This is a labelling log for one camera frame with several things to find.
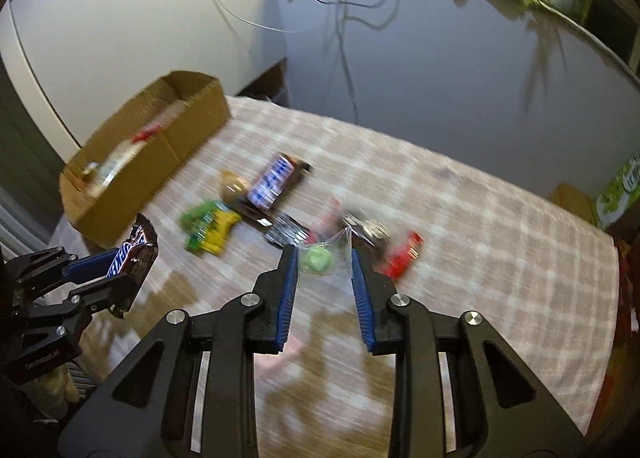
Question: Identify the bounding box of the red snack packet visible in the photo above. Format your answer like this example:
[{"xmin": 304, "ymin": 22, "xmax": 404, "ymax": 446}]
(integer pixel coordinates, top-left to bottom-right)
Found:
[{"xmin": 375, "ymin": 232, "xmax": 425, "ymax": 281}]

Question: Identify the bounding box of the plaid blanket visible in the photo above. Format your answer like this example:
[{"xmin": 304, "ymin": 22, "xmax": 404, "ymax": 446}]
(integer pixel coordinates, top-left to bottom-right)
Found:
[{"xmin": 47, "ymin": 96, "xmax": 621, "ymax": 458}]

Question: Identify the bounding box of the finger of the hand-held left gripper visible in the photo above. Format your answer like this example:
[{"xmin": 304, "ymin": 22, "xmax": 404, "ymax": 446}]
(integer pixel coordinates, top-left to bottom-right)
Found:
[
  {"xmin": 20, "ymin": 272, "xmax": 140, "ymax": 339},
  {"xmin": 2, "ymin": 245, "xmax": 121, "ymax": 309}
]

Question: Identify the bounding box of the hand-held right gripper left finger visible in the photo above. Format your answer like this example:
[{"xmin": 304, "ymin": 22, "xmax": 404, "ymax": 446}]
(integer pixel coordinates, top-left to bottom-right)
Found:
[{"xmin": 59, "ymin": 244, "xmax": 301, "ymax": 458}]

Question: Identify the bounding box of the clear packet green candy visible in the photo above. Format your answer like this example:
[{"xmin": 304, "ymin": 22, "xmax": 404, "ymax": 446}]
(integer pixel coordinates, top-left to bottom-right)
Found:
[{"xmin": 295, "ymin": 225, "xmax": 357, "ymax": 280}]

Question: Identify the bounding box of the dark wooden furniture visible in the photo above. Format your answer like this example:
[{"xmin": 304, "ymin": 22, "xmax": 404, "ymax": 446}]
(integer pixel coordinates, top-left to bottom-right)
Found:
[{"xmin": 235, "ymin": 58, "xmax": 291, "ymax": 106}]

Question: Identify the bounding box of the small brown chocolate bar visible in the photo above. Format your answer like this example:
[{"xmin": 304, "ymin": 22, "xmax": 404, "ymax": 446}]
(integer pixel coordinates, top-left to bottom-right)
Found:
[{"xmin": 106, "ymin": 213, "xmax": 160, "ymax": 318}]

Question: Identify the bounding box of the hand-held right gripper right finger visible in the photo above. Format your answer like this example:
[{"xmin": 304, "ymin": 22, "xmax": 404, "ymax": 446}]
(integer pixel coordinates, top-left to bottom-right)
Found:
[{"xmin": 350, "ymin": 247, "xmax": 586, "ymax": 458}]

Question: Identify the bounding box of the dark shiny snack packet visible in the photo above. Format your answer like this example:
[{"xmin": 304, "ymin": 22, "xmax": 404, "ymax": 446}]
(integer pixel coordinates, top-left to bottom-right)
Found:
[{"xmin": 342, "ymin": 211, "xmax": 393, "ymax": 254}]

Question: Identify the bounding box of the clear candy bag red seal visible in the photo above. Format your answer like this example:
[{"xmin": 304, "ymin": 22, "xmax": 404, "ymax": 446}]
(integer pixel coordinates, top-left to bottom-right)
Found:
[{"xmin": 97, "ymin": 107, "xmax": 188, "ymax": 189}]

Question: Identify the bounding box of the green tissue box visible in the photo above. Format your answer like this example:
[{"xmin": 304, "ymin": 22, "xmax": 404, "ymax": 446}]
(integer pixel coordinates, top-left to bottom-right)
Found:
[{"xmin": 595, "ymin": 155, "xmax": 640, "ymax": 231}]

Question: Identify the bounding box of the green yellow snack packet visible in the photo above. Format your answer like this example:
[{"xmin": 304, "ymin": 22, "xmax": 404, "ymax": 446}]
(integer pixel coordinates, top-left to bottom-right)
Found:
[{"xmin": 179, "ymin": 199, "xmax": 243, "ymax": 255}]

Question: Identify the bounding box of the pink snack packet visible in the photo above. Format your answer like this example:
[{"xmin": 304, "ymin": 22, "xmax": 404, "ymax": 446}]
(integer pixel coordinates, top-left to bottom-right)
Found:
[{"xmin": 312, "ymin": 198, "xmax": 346, "ymax": 241}]

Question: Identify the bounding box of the grey hanging cable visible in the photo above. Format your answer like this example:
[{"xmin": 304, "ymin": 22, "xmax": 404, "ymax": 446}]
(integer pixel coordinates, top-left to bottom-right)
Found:
[{"xmin": 325, "ymin": 0, "xmax": 360, "ymax": 123}]

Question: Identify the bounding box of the large brown chocolate bar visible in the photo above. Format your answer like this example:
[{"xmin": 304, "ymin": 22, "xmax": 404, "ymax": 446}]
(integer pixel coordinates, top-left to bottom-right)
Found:
[{"xmin": 234, "ymin": 152, "xmax": 315, "ymax": 230}]

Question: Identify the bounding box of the small brown cardboard box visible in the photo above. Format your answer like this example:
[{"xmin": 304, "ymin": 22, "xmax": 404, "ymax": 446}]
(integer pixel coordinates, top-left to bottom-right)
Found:
[{"xmin": 547, "ymin": 183, "xmax": 601, "ymax": 226}]

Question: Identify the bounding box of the black silver snack packet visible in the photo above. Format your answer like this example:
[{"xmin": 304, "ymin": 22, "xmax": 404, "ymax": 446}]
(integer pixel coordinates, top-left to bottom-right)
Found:
[{"xmin": 263, "ymin": 212, "xmax": 313, "ymax": 251}]

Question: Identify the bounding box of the brown jelly cup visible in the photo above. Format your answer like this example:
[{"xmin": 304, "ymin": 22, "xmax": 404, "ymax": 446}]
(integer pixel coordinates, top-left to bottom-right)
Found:
[{"xmin": 220, "ymin": 169, "xmax": 251, "ymax": 204}]

